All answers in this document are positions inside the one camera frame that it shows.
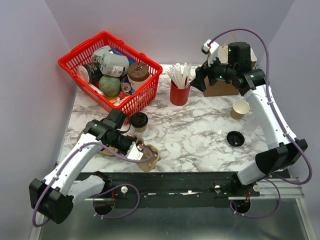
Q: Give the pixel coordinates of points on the black mounting base plate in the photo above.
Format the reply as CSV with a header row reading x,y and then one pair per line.
x,y
159,182

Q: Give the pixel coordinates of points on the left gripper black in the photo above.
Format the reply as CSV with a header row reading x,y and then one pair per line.
x,y
132,140

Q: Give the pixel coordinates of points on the black printed can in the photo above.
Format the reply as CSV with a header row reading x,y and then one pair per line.
x,y
89,72

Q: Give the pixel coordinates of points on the red bull can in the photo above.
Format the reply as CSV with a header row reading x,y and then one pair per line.
x,y
126,85

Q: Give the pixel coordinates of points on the brown lidded tub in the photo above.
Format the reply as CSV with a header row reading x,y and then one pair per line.
x,y
138,74

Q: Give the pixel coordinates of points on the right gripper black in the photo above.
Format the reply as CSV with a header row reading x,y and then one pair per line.
x,y
201,73

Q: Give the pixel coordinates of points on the aluminium rail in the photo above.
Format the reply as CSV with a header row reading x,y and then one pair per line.
x,y
261,190

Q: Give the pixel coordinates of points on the cardboard cup carrier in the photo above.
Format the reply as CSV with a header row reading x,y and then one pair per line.
x,y
103,152
154,156

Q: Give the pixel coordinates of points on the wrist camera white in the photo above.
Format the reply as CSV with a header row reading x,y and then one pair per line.
x,y
211,49
135,153

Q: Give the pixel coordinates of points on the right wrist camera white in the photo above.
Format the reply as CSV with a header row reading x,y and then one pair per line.
x,y
211,49

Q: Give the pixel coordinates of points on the black plastic cup lid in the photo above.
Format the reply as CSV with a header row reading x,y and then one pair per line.
x,y
139,120

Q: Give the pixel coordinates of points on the grey paper wrapped package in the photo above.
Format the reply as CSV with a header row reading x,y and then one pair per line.
x,y
110,63

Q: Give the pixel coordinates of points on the brown paper coffee cup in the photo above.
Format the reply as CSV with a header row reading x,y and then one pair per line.
x,y
140,129

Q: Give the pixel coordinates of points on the red straw holder cup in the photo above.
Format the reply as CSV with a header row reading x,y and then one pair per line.
x,y
178,96

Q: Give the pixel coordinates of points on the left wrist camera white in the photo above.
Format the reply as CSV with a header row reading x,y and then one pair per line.
x,y
135,153

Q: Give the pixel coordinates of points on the black plastic lid on table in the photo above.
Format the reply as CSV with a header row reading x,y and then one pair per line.
x,y
235,138

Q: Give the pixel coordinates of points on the green round melon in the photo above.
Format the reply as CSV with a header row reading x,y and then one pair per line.
x,y
109,85

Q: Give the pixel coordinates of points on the tilted empty paper cup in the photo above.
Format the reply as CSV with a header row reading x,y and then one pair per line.
x,y
239,109

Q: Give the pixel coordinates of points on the brown paper takeout bag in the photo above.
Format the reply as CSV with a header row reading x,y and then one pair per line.
x,y
220,87

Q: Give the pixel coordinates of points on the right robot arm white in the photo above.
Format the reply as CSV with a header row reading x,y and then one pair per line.
x,y
284,148

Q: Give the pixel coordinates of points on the bundle of white wrapped straws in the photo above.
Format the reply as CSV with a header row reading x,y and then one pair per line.
x,y
180,74

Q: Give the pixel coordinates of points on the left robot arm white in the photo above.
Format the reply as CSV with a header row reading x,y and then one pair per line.
x,y
56,194

